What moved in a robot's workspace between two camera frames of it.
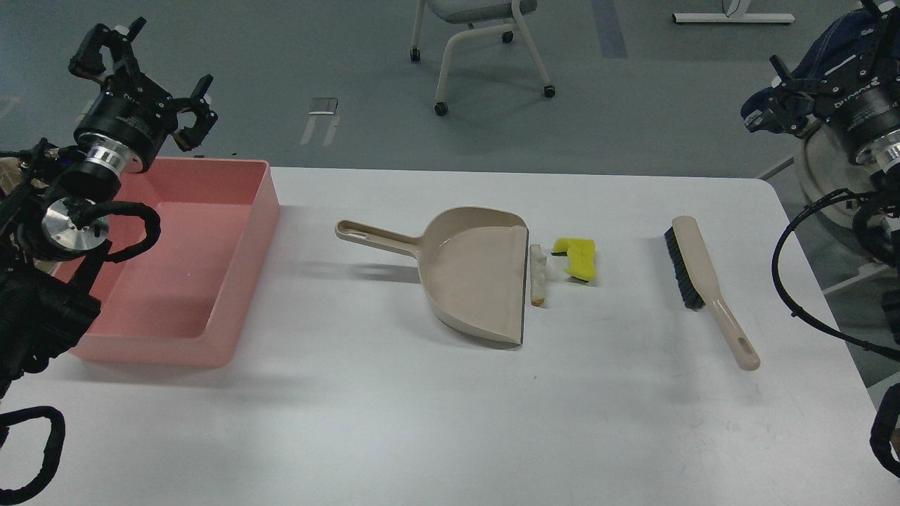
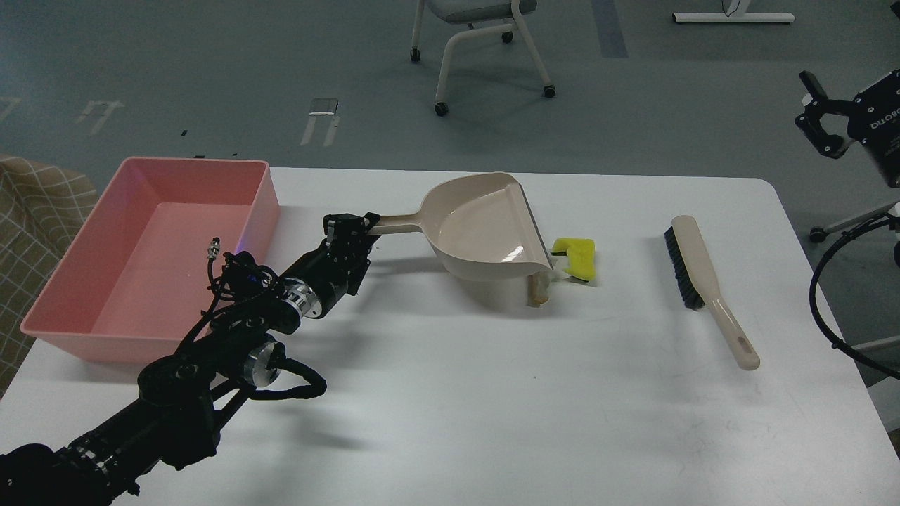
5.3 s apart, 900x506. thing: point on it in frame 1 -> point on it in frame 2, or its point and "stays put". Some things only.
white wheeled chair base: (832, 180) -> (818, 234)
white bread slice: (538, 266) stays put
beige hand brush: (695, 275) stays put
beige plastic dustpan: (474, 261) -> (478, 226)
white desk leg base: (735, 13) stays put
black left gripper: (131, 108) -> (335, 268)
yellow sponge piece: (581, 257) stays put
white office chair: (484, 16) stays put
